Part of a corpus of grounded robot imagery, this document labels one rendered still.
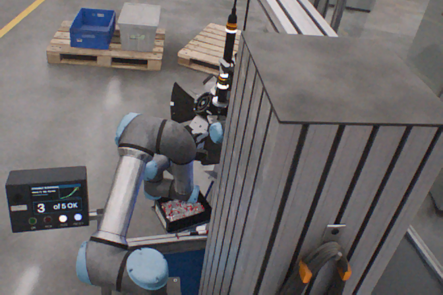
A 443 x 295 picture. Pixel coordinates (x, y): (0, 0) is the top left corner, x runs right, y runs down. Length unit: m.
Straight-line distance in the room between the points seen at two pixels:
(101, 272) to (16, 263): 1.69
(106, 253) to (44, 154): 2.41
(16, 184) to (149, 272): 0.56
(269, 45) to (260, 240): 0.29
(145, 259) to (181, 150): 0.35
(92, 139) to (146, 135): 2.40
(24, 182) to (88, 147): 2.14
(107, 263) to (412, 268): 1.28
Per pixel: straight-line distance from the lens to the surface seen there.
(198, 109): 2.01
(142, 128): 1.37
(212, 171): 1.98
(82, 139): 3.77
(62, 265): 2.89
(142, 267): 1.28
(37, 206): 1.60
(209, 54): 4.89
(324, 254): 0.67
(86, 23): 5.38
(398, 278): 2.14
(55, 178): 1.57
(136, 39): 4.73
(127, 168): 1.35
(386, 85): 0.65
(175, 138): 1.36
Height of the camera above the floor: 2.30
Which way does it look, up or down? 35 degrees down
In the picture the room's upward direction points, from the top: 8 degrees clockwise
